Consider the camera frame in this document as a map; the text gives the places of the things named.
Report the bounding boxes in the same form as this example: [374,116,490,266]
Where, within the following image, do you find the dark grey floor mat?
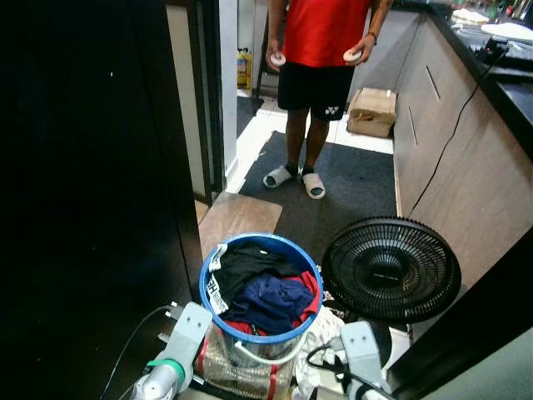
[239,131,398,261]

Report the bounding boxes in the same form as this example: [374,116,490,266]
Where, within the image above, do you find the white printed garment strip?
[205,245,231,317]

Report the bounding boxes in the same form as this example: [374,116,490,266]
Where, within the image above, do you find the person in red shirt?
[265,0,394,201]

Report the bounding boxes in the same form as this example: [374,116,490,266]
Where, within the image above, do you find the blue round laundry basket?
[198,232,324,365]

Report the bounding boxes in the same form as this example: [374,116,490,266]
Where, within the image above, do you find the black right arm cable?
[305,342,394,400]

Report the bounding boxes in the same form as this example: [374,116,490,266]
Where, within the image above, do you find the brown cardboard box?
[346,87,398,139]

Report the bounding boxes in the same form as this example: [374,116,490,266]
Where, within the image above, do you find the red garment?
[222,270,321,337]

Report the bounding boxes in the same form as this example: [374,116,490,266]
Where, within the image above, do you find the wood counter with black top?
[391,0,533,294]

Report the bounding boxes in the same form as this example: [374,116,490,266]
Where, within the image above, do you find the clear plastic bag red stripe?
[198,321,295,400]

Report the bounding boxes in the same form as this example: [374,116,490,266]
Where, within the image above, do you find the thin black power cable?
[410,48,509,219]

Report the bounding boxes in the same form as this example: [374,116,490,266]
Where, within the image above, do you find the black electric fan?
[321,217,461,368]

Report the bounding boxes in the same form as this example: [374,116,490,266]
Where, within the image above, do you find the white plate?
[481,22,533,43]

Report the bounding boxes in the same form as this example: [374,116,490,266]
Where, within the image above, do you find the navy blue garment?
[225,273,316,334]

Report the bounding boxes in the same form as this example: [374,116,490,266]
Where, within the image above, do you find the brown floor mat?
[198,192,284,259]

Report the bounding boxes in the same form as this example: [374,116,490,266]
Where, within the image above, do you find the white plastic bag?
[291,306,350,399]

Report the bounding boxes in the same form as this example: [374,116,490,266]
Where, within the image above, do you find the white slipper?
[300,169,326,200]
[263,165,294,189]

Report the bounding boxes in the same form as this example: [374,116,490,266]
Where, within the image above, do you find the black garment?
[217,241,294,303]

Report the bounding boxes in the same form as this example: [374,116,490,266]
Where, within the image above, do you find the tall black appliance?
[0,0,206,400]

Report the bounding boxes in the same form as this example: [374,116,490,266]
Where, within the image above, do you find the yellow bottle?
[237,47,252,90]

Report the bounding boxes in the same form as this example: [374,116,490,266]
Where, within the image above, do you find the grey left arm cable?
[100,305,172,400]

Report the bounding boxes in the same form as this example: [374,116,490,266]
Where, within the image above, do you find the black framed grey panel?
[386,228,533,400]

